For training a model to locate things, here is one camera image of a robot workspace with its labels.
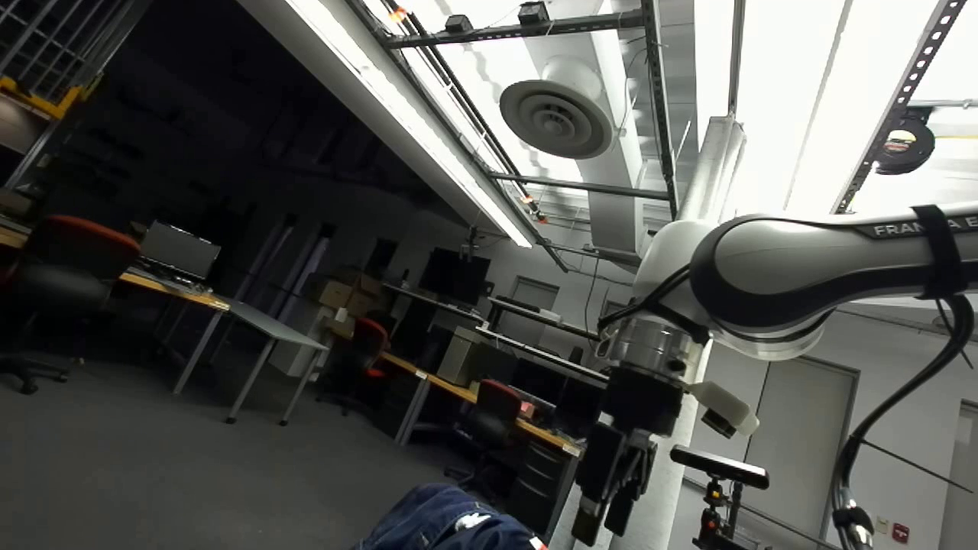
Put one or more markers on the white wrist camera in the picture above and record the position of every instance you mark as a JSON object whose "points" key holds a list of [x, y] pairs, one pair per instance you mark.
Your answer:
{"points": [[725, 409]]}

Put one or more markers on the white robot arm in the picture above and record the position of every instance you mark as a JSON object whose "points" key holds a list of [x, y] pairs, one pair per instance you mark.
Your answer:
{"points": [[766, 285]]}

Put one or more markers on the black camera on stand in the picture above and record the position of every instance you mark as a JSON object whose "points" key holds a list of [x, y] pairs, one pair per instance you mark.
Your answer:
{"points": [[722, 493]]}

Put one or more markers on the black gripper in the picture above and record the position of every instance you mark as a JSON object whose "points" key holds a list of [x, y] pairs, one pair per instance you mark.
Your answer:
{"points": [[610, 470]]}

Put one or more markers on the blue jean jacket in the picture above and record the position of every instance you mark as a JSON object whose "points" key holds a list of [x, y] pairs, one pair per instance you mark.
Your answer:
{"points": [[447, 518]]}

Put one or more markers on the round ceiling air vent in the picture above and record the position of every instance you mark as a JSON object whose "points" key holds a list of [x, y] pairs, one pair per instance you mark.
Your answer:
{"points": [[555, 119]]}

